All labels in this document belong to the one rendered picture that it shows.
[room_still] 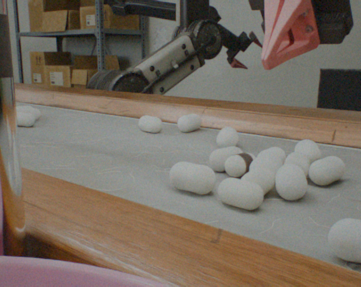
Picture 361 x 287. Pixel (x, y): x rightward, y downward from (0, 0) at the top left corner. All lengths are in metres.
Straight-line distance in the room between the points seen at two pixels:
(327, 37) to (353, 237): 0.32
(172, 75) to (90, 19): 2.15
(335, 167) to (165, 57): 0.80
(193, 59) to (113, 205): 0.96
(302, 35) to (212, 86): 2.45
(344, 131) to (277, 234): 0.26
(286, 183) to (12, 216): 0.18
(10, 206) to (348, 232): 0.15
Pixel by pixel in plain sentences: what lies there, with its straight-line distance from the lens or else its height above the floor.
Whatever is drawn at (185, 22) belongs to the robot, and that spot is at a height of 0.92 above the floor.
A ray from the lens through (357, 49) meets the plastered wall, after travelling 2.47.
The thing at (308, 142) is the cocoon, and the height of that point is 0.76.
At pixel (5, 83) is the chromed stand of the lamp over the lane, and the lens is 0.17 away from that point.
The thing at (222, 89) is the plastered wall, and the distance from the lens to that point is 2.87.
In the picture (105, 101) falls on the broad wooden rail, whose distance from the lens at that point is 0.72.
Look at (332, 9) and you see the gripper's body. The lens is 0.50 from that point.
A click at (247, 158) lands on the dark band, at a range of 0.35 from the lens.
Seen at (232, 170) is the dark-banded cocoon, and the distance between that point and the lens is 0.34.
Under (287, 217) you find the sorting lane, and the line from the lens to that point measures 0.27.
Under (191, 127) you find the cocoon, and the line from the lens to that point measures 0.53.
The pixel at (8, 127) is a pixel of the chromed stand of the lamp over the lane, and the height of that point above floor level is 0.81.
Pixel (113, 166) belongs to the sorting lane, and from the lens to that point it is 0.38.
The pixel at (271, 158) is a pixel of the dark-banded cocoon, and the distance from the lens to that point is 0.33.
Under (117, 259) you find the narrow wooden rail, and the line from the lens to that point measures 0.16.
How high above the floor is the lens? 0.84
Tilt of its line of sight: 12 degrees down
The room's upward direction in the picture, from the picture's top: straight up
